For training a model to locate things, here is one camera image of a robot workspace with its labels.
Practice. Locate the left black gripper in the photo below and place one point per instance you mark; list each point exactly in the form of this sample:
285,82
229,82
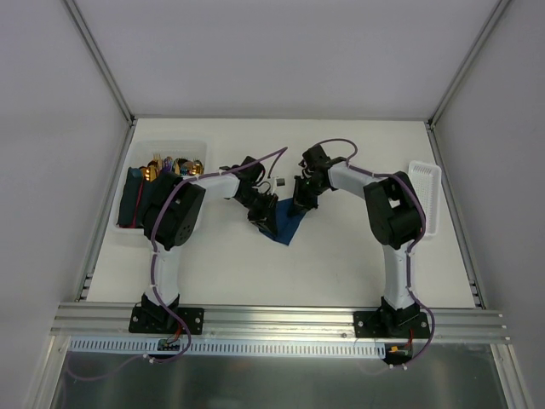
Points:
262,209

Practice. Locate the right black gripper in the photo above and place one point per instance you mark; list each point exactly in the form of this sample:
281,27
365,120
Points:
304,199

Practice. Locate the blue paper napkin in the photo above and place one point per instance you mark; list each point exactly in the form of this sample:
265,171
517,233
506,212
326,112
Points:
287,225

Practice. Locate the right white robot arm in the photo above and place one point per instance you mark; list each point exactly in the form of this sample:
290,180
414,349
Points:
396,220

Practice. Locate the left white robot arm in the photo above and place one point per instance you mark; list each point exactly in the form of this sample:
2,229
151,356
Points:
169,221

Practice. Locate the gold utensils in bin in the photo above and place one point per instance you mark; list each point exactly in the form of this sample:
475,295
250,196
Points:
179,166

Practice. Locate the rolled dark napkin bundles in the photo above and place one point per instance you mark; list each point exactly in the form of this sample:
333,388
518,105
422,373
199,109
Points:
137,195

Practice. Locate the white perforated utensil tray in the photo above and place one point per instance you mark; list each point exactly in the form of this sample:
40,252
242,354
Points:
426,180

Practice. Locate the white plastic bin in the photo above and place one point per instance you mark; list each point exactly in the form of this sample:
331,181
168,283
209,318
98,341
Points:
139,154

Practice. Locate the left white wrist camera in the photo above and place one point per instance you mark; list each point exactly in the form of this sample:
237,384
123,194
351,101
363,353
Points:
278,181

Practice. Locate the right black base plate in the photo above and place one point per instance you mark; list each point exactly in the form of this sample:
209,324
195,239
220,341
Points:
380,324

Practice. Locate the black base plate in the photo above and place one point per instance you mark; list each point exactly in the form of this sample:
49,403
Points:
156,320
380,324

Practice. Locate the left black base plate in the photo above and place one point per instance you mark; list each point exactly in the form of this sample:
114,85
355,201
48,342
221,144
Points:
156,320

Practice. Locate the white slotted cable duct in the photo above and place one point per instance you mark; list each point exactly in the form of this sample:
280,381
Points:
261,348

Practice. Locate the aluminium mounting rail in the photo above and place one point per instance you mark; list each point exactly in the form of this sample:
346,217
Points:
452,325

